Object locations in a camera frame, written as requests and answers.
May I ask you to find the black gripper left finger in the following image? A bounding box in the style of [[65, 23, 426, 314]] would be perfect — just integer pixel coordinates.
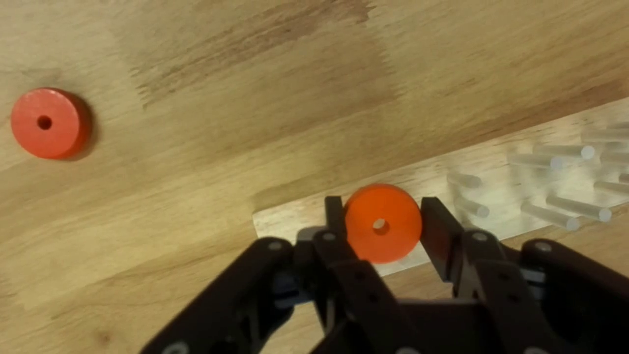
[[139, 194, 403, 354]]

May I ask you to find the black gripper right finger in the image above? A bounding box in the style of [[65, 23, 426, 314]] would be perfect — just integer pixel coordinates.
[[418, 194, 629, 354]]

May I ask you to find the orange ring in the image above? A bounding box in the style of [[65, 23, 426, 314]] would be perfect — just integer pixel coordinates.
[[342, 182, 424, 267], [8, 86, 94, 162]]

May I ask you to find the wooden stand with clear pegs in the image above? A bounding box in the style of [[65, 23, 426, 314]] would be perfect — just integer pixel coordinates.
[[249, 95, 629, 276]]

